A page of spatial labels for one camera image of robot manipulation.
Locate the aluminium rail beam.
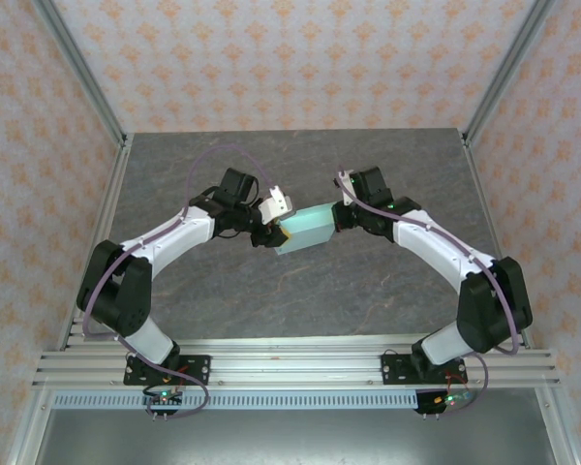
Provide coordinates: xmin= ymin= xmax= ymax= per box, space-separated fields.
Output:
xmin=31 ymin=337 xmax=562 ymax=389

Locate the grey metal shelf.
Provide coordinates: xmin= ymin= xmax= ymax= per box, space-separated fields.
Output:
xmin=8 ymin=387 xmax=578 ymax=465

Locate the aluminium table side rail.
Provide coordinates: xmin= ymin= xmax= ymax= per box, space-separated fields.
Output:
xmin=461 ymin=130 xmax=535 ymax=351
xmin=56 ymin=134 xmax=135 ymax=351

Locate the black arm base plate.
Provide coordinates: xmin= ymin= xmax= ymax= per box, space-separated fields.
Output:
xmin=381 ymin=353 xmax=467 ymax=387
xmin=122 ymin=354 xmax=212 ymax=387

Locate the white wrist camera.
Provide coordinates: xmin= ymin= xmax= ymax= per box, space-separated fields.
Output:
xmin=259 ymin=186 xmax=295 ymax=227
xmin=335 ymin=168 xmax=357 ymax=204

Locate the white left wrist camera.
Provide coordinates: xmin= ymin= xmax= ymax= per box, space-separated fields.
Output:
xmin=259 ymin=186 xmax=295 ymax=227

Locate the aluminium frame post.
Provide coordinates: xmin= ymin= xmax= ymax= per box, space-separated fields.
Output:
xmin=463 ymin=0 xmax=557 ymax=146
xmin=32 ymin=0 xmax=130 ymax=146

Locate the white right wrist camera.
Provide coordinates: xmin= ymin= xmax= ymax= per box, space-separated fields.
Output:
xmin=335 ymin=168 xmax=357 ymax=204

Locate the slotted grey cable duct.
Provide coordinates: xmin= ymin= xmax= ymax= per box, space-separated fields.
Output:
xmin=51 ymin=391 xmax=421 ymax=411

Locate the controller board with lights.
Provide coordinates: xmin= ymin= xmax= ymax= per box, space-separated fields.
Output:
xmin=414 ymin=387 xmax=474 ymax=417
xmin=141 ymin=386 xmax=184 ymax=419

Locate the teal and white paper box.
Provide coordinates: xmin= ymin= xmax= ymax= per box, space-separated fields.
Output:
xmin=273 ymin=202 xmax=339 ymax=257

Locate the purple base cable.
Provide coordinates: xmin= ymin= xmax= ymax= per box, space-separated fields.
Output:
xmin=457 ymin=356 xmax=491 ymax=414
xmin=125 ymin=353 xmax=210 ymax=419

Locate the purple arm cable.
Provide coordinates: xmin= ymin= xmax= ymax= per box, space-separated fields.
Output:
xmin=81 ymin=143 xmax=280 ymax=341
xmin=336 ymin=167 xmax=520 ymax=357

